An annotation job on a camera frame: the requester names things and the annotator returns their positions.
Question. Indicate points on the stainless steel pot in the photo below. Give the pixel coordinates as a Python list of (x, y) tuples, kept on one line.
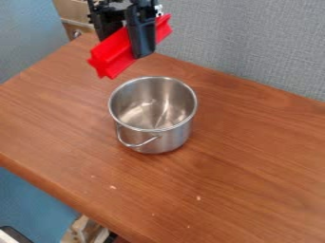
[(153, 109)]

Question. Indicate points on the red plastic block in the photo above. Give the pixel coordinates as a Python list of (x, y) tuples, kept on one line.
[(111, 56)]

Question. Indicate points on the light wooden frame under table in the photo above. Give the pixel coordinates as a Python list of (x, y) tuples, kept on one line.
[(86, 231)]

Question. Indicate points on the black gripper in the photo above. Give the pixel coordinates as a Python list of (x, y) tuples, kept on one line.
[(107, 16)]

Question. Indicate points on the black and white device corner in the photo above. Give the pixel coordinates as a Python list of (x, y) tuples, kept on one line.
[(10, 235)]

